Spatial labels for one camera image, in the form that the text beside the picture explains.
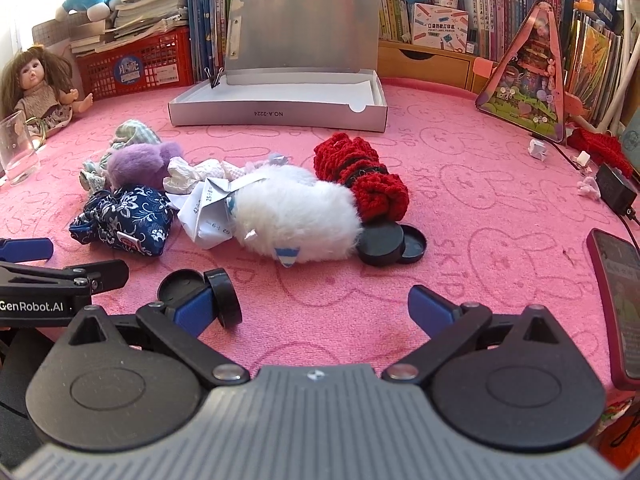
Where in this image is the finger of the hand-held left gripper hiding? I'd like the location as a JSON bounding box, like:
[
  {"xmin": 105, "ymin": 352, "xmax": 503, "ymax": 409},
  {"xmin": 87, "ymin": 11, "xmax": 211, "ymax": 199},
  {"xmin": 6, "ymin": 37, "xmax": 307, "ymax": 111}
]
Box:
[
  {"xmin": 0, "ymin": 237, "xmax": 54, "ymax": 264},
  {"xmin": 0, "ymin": 259, "xmax": 130, "ymax": 294}
]

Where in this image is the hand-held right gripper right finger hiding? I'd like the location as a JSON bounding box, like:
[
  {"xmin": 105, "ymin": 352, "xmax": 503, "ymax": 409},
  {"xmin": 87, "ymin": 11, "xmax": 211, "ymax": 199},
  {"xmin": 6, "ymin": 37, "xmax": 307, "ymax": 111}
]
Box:
[{"xmin": 382, "ymin": 285, "xmax": 571, "ymax": 386}]

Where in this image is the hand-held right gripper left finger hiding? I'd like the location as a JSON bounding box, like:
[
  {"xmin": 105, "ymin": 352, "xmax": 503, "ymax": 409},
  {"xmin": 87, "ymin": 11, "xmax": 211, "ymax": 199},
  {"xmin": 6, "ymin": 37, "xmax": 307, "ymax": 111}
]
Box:
[{"xmin": 65, "ymin": 285, "xmax": 251, "ymax": 388}]

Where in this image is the black round lid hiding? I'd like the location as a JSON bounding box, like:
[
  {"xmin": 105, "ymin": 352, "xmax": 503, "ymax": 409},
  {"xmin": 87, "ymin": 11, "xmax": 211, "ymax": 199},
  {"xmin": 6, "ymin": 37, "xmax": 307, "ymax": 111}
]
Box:
[
  {"xmin": 400, "ymin": 225, "xmax": 427, "ymax": 262},
  {"xmin": 157, "ymin": 269, "xmax": 207, "ymax": 311}
]

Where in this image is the blue floral cloth pouch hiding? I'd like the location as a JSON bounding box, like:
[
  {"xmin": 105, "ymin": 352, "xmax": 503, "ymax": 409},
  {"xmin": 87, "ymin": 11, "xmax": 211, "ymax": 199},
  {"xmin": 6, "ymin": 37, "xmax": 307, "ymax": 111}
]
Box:
[{"xmin": 68, "ymin": 186, "xmax": 176, "ymax": 257}]

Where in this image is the white paper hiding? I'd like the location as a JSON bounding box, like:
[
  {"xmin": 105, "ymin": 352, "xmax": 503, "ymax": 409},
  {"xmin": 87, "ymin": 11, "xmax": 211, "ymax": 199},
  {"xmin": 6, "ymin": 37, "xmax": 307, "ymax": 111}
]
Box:
[{"xmin": 177, "ymin": 175, "xmax": 251, "ymax": 251}]

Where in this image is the purple plush toy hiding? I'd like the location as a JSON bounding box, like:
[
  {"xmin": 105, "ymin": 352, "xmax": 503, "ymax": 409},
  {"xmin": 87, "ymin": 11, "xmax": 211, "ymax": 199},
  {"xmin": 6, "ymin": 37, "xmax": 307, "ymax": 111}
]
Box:
[{"xmin": 107, "ymin": 141, "xmax": 183, "ymax": 191}]

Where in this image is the white fluffy plush toy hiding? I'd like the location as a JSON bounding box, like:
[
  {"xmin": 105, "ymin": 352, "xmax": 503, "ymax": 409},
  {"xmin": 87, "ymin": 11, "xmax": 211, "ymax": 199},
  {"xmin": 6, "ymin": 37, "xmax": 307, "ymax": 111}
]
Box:
[{"xmin": 227, "ymin": 162, "xmax": 363, "ymax": 267}]

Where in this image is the green checked cloth pouch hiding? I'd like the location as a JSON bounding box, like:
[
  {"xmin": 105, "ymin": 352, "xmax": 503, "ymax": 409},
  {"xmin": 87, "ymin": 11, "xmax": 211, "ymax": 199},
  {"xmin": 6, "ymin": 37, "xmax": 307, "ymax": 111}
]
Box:
[{"xmin": 80, "ymin": 119, "xmax": 161, "ymax": 193}]

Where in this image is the red knitted pouch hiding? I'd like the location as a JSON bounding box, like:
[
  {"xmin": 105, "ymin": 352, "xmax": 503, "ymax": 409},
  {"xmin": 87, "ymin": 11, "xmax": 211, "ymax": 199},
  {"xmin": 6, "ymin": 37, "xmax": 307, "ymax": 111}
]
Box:
[{"xmin": 313, "ymin": 132, "xmax": 408, "ymax": 223}]

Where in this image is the silver cardboard box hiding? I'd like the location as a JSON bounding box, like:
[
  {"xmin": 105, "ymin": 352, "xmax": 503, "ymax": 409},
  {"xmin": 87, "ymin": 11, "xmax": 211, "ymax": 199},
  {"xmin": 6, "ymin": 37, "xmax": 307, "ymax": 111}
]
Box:
[{"xmin": 168, "ymin": 0, "xmax": 388, "ymax": 133}]

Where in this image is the glass pitcher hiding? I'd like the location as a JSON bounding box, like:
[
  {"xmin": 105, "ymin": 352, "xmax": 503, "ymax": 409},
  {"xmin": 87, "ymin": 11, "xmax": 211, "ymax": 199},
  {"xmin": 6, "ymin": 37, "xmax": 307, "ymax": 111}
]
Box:
[{"xmin": 0, "ymin": 111, "xmax": 48, "ymax": 188}]

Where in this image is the pink bunny-print blanket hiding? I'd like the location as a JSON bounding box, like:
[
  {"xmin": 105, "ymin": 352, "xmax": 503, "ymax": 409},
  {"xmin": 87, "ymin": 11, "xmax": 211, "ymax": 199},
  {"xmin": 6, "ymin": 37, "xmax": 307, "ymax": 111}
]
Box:
[{"xmin": 0, "ymin": 77, "xmax": 640, "ymax": 461}]

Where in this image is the brown-haired doll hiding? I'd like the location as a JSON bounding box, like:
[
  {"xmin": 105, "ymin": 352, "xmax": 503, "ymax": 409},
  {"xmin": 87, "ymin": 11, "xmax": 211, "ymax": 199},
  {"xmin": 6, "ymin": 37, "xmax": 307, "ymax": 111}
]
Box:
[{"xmin": 0, "ymin": 45, "xmax": 94, "ymax": 136}]

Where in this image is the dark smartphone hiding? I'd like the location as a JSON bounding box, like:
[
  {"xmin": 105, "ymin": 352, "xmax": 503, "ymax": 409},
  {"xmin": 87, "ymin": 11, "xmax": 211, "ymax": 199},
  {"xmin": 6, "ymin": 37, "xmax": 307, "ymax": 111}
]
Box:
[{"xmin": 586, "ymin": 228, "xmax": 640, "ymax": 391}]

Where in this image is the large red plastic basket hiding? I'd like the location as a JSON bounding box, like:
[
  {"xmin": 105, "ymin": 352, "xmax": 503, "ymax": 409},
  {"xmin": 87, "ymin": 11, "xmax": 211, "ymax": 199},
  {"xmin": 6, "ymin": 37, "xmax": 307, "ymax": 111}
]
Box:
[{"xmin": 75, "ymin": 27, "xmax": 196, "ymax": 101}]

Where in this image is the black power adapter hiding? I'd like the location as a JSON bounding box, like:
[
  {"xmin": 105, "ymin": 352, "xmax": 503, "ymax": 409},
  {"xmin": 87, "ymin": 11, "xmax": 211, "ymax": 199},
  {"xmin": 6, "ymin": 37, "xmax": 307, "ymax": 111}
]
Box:
[{"xmin": 595, "ymin": 162, "xmax": 640, "ymax": 218}]

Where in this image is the grey grid board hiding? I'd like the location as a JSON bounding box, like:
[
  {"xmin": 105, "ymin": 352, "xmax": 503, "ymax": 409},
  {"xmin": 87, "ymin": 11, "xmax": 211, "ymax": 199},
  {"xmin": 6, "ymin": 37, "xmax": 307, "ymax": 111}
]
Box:
[{"xmin": 32, "ymin": 10, "xmax": 118, "ymax": 48}]

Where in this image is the pink triangular toy house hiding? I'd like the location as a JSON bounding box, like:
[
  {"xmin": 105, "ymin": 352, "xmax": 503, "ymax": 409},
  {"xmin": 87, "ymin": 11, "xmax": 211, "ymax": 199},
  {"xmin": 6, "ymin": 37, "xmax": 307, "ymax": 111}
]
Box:
[{"xmin": 475, "ymin": 1, "xmax": 583, "ymax": 145}]

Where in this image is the red knitted cloth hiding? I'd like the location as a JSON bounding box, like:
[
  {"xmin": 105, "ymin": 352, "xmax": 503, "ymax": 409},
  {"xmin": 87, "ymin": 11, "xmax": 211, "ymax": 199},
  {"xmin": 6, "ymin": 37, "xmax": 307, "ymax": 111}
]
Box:
[{"xmin": 567, "ymin": 127, "xmax": 640, "ymax": 181}]

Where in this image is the wooden drawer organizer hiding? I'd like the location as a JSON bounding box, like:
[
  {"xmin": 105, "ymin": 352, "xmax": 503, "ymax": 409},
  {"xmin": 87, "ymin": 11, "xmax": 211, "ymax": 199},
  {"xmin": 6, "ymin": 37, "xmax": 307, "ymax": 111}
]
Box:
[{"xmin": 377, "ymin": 40, "xmax": 481, "ymax": 93}]

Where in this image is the stack of lying books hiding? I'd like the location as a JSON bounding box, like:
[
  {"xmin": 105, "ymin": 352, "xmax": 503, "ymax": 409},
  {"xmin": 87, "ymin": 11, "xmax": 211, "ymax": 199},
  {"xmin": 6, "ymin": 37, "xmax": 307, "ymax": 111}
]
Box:
[{"xmin": 70, "ymin": 0, "xmax": 191, "ymax": 56}]

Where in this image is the teal notebook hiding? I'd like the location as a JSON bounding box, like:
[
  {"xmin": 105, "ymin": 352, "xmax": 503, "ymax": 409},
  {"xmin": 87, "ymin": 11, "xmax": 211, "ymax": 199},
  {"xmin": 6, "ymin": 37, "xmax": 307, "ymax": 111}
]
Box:
[{"xmin": 617, "ymin": 110, "xmax": 640, "ymax": 151}]

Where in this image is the row of blue books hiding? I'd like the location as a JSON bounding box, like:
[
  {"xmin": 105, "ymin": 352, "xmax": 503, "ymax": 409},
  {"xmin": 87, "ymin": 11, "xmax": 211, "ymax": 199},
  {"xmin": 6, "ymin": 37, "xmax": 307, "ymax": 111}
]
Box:
[{"xmin": 187, "ymin": 0, "xmax": 261, "ymax": 86}]

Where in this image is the white printed carton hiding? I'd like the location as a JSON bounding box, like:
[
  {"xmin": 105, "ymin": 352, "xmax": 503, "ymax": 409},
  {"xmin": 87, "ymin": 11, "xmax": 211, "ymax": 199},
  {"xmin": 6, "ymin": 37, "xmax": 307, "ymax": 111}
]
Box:
[{"xmin": 410, "ymin": 2, "xmax": 470, "ymax": 53}]

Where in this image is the row of thin picture books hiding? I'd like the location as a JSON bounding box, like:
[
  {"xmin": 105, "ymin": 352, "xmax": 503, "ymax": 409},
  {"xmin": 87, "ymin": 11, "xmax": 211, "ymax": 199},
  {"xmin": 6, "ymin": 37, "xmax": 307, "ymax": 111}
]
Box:
[{"xmin": 542, "ymin": 0, "xmax": 631, "ymax": 123}]

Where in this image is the row of colourful books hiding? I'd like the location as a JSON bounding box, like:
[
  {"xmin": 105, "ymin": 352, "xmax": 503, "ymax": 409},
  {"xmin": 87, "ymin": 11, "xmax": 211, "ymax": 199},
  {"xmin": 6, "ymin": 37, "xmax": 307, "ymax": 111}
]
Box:
[{"xmin": 350, "ymin": 0, "xmax": 551, "ymax": 61}]

